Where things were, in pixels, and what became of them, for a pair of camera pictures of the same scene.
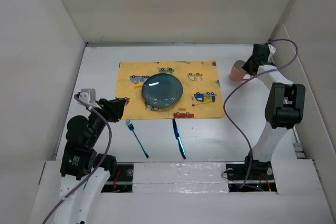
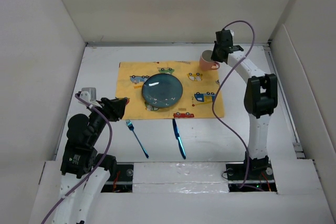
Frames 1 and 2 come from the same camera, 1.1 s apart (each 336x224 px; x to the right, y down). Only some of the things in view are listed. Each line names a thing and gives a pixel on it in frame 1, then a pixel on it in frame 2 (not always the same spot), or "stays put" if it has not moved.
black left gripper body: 99,124 stays put
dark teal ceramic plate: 162,90 stays put
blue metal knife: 177,136 stays put
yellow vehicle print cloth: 201,97 stays put
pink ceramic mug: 238,73 → 206,63
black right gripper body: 247,66 → 215,55
